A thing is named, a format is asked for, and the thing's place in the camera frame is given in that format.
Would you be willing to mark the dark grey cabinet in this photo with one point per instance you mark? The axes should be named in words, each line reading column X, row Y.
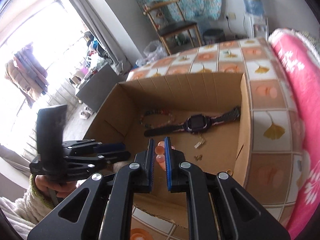
column 95, row 90

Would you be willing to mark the purple kids smartwatch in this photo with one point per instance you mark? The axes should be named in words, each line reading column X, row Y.
column 196, row 123

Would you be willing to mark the white plastic bag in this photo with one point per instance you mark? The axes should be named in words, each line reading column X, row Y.
column 154, row 51

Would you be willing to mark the person left hand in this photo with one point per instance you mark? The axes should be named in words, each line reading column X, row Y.
column 62, row 190

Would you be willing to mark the white shoe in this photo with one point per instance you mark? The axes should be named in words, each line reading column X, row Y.
column 86, row 113

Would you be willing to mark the patterned table cover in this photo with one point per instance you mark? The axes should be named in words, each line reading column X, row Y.
column 262, row 150

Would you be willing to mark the pink floral blanket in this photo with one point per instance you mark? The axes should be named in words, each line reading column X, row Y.
column 298, row 53

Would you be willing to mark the white water dispenser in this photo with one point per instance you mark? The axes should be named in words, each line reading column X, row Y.
column 256, row 26

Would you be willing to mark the brown cardboard box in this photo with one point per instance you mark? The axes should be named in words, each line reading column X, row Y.
column 227, row 146

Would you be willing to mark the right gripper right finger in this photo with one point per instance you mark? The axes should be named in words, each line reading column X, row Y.
column 218, row 206

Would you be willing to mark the grey curtain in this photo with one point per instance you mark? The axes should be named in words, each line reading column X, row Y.
column 109, row 32

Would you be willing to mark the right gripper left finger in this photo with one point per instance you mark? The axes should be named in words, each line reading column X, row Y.
column 101, row 208

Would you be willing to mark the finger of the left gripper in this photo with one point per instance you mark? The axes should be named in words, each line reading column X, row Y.
column 110, row 147
column 115, row 157

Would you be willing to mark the blue water bottle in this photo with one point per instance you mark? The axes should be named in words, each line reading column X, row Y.
column 254, row 7

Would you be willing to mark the wooden chair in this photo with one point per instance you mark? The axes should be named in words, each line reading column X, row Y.
column 174, row 28

